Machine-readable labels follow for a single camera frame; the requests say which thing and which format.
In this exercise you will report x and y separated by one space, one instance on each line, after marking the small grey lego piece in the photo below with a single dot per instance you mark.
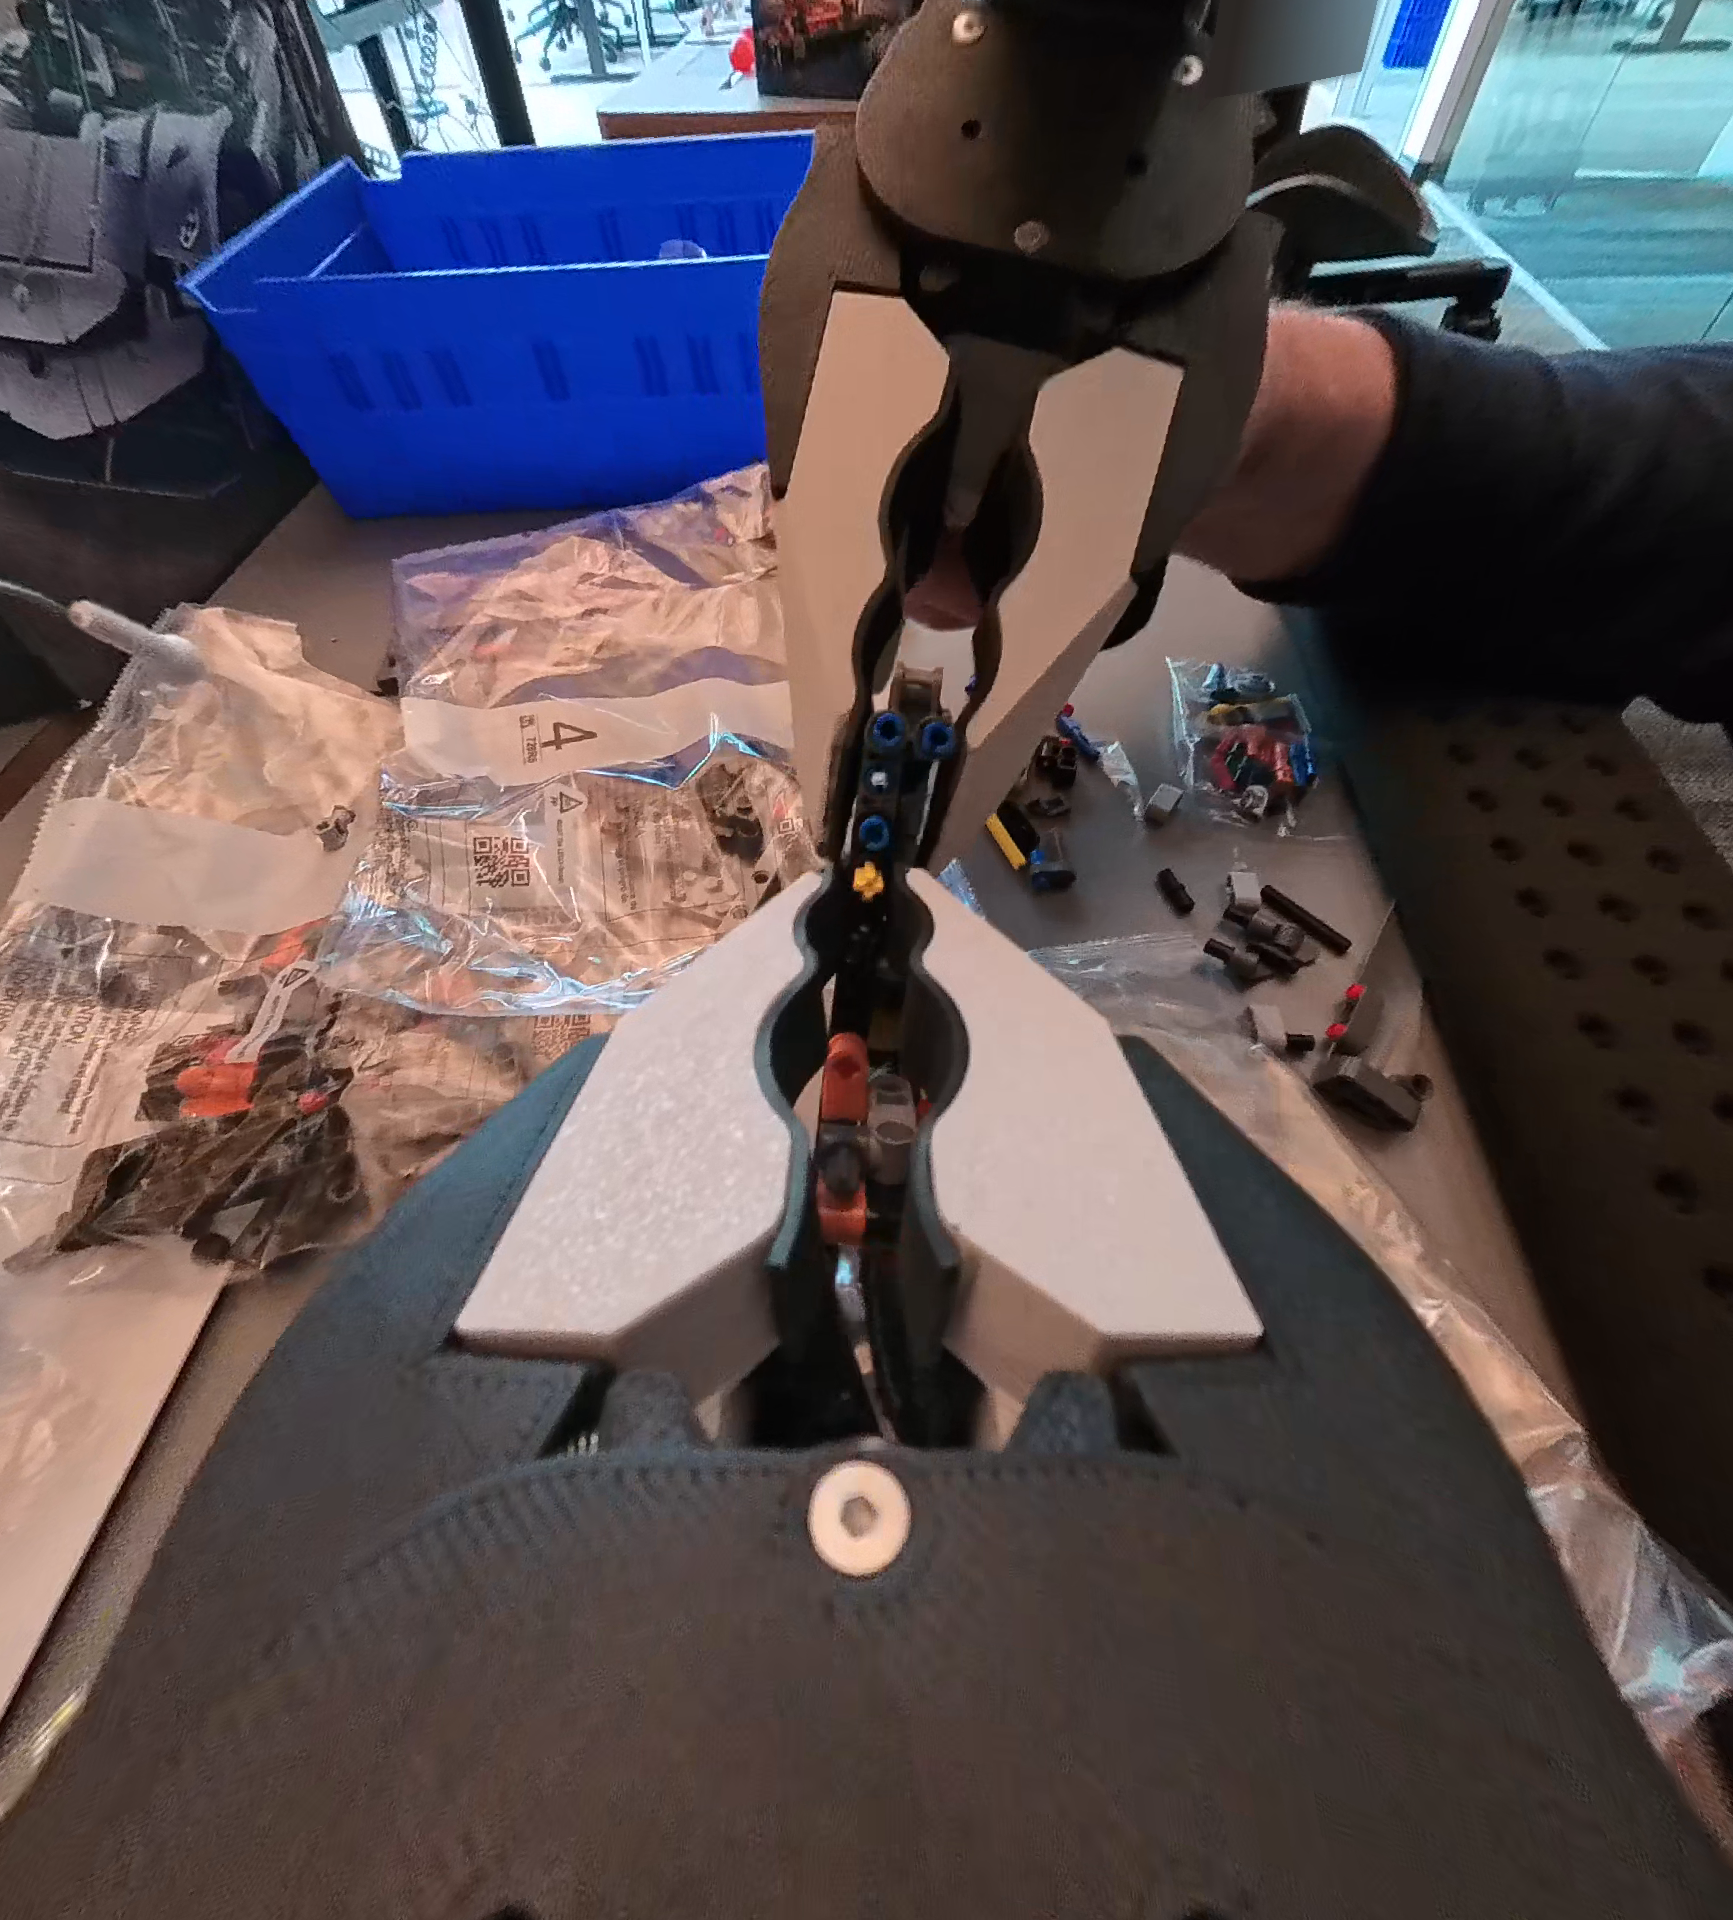
336 825

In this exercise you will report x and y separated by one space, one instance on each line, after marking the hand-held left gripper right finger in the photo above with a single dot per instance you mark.
1076 1185

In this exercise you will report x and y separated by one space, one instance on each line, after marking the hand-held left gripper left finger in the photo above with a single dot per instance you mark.
640 1185

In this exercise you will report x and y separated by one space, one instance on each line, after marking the flat empty clear bag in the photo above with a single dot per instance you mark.
1631 1590

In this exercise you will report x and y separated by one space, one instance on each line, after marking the small clear bag of lego parts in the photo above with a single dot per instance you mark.
1241 751

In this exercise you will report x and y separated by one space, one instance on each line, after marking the distant wooden desk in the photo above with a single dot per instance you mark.
686 105

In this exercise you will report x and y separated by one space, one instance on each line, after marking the person's right forearm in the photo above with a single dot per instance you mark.
1586 511

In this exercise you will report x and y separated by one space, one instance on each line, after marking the black box with grey figure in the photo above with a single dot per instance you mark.
56 224

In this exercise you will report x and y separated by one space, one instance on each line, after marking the scattered loose lego pieces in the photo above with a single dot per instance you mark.
1369 1088

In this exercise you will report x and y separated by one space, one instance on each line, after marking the person's right hand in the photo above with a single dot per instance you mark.
1302 450

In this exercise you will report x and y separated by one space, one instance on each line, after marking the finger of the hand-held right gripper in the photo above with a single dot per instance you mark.
842 495
1092 511

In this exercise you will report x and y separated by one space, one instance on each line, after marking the large labelled bag of lego parts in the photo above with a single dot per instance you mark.
580 630

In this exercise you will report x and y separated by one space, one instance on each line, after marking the clear bag of black lego parts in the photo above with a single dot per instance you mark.
207 1170

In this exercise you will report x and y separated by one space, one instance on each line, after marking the black window frame post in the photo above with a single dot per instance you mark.
499 68

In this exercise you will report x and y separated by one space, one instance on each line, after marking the multicolour lego assembly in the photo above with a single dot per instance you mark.
888 1118

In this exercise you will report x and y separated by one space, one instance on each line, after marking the blue plastic bin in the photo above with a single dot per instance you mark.
507 375

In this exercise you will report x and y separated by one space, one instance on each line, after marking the black office chair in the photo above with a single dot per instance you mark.
1345 181

